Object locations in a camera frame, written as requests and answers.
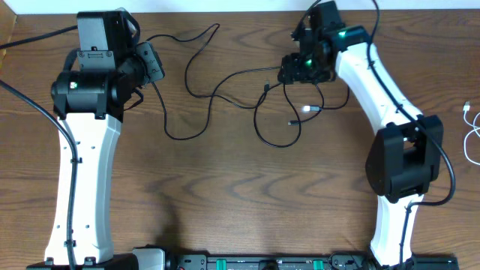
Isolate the black usb cable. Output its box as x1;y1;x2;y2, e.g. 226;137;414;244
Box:
253;79;351;149

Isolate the long black cable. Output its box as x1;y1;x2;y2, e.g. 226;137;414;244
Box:
145;22;282;142

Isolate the white usb cable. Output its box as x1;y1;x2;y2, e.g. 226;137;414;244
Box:
462;100;480;167

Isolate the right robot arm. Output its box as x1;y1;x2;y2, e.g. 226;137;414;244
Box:
277;1;443;269

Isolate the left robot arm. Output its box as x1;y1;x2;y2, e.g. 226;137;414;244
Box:
34;8;165;269

